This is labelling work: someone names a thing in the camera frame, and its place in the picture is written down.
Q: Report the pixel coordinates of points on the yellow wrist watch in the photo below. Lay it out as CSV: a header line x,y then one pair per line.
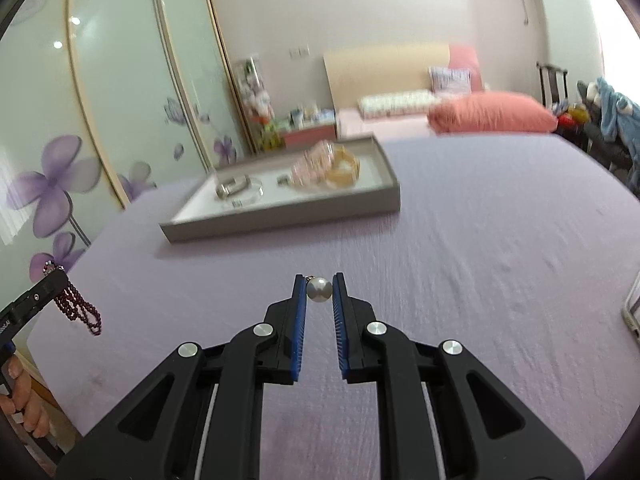
x,y
342,175

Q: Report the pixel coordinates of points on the person's left hand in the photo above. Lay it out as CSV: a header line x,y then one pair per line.
x,y
25,400

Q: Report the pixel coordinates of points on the white plush toy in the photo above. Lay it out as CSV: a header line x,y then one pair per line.
x,y
592,91

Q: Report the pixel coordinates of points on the grey cardboard tray box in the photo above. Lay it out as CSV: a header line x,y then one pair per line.
x,y
280,217

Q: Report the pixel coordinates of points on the dark wooden chair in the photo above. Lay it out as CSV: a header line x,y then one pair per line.
x,y
545,85

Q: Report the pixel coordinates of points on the dark grey chair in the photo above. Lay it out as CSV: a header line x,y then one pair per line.
x,y
600,147

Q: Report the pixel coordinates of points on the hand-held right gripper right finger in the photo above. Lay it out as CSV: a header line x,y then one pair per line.
x,y
339,325

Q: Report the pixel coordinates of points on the pink upright pillow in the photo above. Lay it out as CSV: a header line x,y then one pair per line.
x,y
465,57

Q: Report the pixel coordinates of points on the clear cylinder of plush toys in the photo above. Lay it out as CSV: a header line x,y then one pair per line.
x,y
255,100

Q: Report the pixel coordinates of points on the salmon pink pillow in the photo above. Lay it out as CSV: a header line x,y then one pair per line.
x,y
490,112

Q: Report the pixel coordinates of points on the pink nightstand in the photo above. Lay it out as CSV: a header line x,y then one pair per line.
x,y
305,136

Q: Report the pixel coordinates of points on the cream bed headboard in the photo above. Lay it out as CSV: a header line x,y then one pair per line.
x,y
380,70

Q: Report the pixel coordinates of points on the white patterned pillow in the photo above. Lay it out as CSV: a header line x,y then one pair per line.
x,y
395,102

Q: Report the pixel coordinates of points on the floral sliding wardrobe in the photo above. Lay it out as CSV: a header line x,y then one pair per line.
x,y
125,85

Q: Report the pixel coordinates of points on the nightstand bottles and boxes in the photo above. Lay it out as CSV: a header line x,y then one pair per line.
x,y
307,117

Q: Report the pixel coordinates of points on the white smartphone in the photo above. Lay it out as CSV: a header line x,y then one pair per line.
x,y
634,310

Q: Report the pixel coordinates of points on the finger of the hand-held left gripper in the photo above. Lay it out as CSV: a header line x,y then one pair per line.
x,y
45,290

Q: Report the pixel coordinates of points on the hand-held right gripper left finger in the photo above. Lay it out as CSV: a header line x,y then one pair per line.
x,y
299,320

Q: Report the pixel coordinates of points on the white wall socket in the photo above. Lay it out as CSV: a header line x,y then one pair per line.
x,y
300,52

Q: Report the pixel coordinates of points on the red and yellow toys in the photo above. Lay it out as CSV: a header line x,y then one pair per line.
x,y
570,119

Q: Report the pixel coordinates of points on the thin silver bangle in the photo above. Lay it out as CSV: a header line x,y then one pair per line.
x,y
245,203

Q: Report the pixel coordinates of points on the purple floral pillow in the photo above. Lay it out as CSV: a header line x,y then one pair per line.
x,y
450,81

